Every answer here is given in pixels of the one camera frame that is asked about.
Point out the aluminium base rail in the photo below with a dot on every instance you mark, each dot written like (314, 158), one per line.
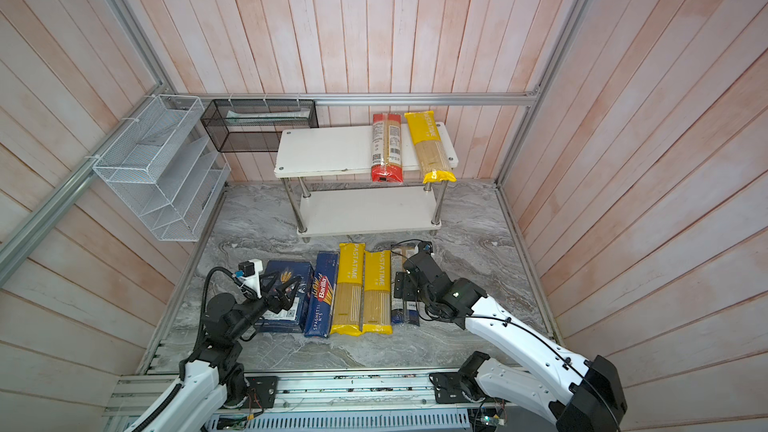
(312, 391)

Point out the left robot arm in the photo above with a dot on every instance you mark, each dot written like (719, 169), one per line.
(212, 377)

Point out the narrow blue Barilla spaghetti box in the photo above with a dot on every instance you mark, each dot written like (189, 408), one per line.
(321, 296)

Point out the dark blue clear spaghetti bag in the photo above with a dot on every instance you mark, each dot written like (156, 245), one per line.
(403, 313)

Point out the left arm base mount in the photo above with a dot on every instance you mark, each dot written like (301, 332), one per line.
(252, 392)

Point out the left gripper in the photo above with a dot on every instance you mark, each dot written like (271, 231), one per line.
(284, 301)

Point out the red spaghetti bag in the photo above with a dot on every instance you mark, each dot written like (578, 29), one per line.
(386, 148)

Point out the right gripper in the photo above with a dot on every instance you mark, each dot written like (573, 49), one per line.
(404, 281)

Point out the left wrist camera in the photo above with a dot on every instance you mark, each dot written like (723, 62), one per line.
(248, 276)

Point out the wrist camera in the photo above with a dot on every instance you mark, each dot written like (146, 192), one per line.
(425, 247)
(248, 276)

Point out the white two-tier shelf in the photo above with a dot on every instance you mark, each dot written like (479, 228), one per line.
(372, 209)

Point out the white wire mesh rack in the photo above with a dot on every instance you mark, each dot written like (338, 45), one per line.
(166, 174)

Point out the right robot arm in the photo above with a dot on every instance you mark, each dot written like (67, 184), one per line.
(563, 387)

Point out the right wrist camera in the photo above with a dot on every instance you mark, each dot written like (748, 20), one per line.
(425, 247)

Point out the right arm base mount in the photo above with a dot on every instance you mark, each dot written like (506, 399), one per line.
(456, 387)

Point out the black wire mesh basket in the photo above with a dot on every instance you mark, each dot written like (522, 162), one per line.
(255, 125)

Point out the wide blue Barilla pasta box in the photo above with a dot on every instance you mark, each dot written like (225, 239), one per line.
(276, 273)

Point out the yellow pastatime spaghetti bag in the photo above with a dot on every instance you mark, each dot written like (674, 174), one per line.
(376, 315)
(347, 306)
(433, 159)

